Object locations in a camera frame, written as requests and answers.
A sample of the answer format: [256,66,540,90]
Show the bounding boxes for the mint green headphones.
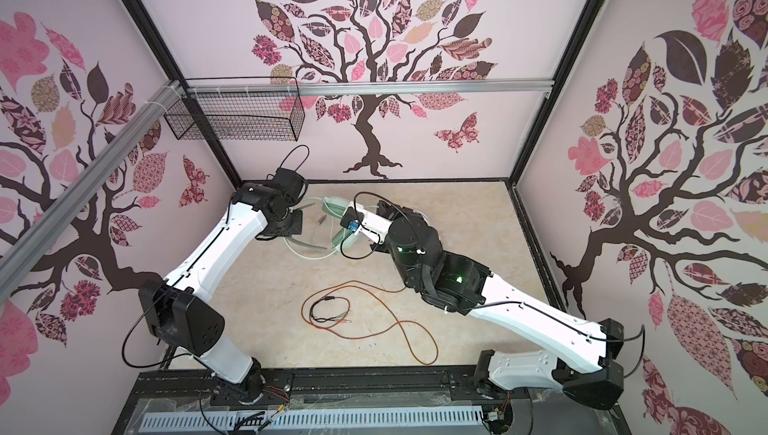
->
[284,191,429,261]

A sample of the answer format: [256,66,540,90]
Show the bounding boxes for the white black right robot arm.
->
[341,200,624,410]

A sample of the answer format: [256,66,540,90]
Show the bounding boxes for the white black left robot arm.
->
[139,168,308,397]

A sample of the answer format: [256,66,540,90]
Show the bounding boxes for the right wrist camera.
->
[340,205,364,244]

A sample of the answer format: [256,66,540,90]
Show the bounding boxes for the black wire basket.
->
[164,75,305,142]

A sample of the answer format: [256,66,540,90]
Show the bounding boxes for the aluminium rail back wall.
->
[186,78,554,96]

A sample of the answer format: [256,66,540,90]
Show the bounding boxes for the aluminium rail wall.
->
[1,80,183,300]
[186,78,554,96]

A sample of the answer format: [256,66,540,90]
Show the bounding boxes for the red headphone cable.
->
[299,280,440,367]

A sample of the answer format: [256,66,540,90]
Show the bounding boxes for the aluminium rail left wall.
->
[1,80,183,300]

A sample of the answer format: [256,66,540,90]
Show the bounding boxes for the white slotted cable duct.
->
[131,406,485,434]

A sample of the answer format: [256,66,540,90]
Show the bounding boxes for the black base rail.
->
[128,365,530,408]

